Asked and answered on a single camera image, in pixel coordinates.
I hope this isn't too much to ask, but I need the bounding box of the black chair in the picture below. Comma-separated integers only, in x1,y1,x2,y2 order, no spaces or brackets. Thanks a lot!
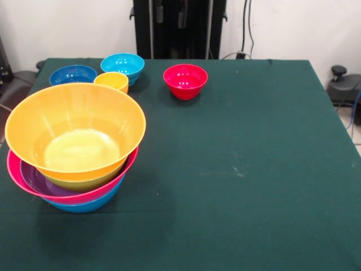
0,35,39,115

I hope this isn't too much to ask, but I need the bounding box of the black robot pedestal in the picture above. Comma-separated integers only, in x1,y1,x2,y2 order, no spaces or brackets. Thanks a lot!
129,0,236,60

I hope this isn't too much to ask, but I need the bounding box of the small light blue bowl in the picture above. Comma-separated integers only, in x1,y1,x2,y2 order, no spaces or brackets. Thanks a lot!
100,53,146,87

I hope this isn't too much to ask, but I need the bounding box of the dark green tablecloth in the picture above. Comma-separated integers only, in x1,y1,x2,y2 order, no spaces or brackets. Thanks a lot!
0,58,361,271

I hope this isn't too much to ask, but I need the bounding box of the green bowl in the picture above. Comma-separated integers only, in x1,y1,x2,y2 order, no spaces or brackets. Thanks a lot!
45,169,125,192

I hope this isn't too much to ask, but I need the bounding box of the large light blue bowl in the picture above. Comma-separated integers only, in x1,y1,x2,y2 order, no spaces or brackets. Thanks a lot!
42,174,125,214

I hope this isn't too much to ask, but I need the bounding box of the black wall cable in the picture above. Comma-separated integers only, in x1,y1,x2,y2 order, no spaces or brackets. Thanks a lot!
219,0,256,60

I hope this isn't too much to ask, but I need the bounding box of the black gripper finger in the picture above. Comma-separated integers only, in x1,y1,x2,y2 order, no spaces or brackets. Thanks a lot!
177,0,188,29
155,0,165,24

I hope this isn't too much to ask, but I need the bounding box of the black knobbed device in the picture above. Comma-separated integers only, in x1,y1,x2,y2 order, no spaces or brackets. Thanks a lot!
326,65,361,126

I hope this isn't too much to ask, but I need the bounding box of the small red bowl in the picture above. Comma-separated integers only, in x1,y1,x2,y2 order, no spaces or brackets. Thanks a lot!
162,64,209,100

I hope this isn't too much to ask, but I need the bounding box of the yellow cup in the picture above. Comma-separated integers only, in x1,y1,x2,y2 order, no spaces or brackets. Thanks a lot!
93,71,130,95

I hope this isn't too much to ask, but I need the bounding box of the large orange bowl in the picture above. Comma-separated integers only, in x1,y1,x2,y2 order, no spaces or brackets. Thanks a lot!
4,82,147,182

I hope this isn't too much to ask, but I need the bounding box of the large pink bowl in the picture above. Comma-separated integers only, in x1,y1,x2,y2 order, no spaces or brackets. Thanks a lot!
6,146,139,206

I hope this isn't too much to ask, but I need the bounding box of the small dark blue bowl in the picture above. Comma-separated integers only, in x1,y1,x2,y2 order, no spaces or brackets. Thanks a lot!
49,64,98,87

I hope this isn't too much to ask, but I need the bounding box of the purple bowl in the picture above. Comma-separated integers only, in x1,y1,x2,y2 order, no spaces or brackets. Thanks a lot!
19,159,80,198

